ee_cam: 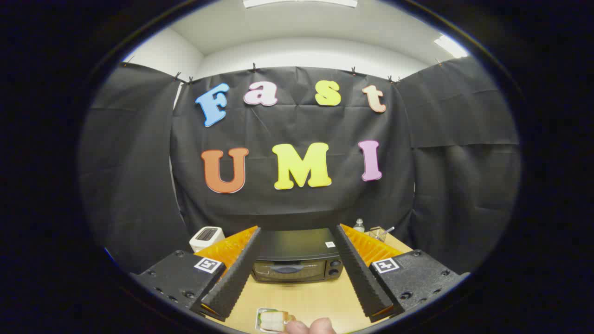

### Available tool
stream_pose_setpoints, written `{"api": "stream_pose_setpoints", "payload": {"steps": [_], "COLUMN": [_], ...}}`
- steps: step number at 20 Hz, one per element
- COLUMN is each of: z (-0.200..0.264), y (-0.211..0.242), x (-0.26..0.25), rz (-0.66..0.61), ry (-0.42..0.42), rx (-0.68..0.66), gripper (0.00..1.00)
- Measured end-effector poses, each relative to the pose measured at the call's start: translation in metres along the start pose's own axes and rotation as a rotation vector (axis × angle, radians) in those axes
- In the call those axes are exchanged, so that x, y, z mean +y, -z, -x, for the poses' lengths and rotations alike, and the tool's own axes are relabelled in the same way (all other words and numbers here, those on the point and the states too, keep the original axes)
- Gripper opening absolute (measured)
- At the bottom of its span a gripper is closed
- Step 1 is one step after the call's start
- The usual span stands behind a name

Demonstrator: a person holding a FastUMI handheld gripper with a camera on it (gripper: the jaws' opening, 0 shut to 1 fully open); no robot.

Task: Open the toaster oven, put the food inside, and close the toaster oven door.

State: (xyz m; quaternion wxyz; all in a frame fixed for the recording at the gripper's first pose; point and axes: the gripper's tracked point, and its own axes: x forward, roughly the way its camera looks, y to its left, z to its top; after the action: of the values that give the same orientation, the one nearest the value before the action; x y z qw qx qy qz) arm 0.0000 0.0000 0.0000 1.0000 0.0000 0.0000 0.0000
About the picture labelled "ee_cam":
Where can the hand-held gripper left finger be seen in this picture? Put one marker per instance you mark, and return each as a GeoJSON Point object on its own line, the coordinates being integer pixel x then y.
{"type": "Point", "coordinates": [236, 273]}

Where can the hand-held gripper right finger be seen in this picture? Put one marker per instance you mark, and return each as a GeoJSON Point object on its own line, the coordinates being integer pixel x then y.
{"type": "Point", "coordinates": [359, 273]}

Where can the lettuce sandwich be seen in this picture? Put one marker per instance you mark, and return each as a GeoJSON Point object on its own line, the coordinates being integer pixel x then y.
{"type": "Point", "coordinates": [274, 321]}

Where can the black toaster oven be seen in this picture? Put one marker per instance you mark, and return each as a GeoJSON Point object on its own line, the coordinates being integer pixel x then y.
{"type": "Point", "coordinates": [297, 246]}

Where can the white bread toaster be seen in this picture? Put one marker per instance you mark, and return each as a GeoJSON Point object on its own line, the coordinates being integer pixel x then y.
{"type": "Point", "coordinates": [206, 239]}

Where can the clear glass holder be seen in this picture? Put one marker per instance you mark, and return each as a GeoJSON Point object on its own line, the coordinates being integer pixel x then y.
{"type": "Point", "coordinates": [377, 234]}

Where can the plastic bottle with green label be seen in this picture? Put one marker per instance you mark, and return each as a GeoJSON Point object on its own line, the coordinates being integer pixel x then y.
{"type": "Point", "coordinates": [358, 226]}

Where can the small white plate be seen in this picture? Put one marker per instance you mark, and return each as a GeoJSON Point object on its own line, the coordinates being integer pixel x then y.
{"type": "Point", "coordinates": [258, 320]}

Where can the black backdrop cloth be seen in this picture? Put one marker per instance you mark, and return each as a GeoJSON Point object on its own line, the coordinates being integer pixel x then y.
{"type": "Point", "coordinates": [297, 125]}

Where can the small ceiling light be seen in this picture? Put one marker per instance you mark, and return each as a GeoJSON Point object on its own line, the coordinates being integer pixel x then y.
{"type": "Point", "coordinates": [451, 46]}

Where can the long ceiling light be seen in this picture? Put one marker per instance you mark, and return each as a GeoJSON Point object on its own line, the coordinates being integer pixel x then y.
{"type": "Point", "coordinates": [299, 3]}

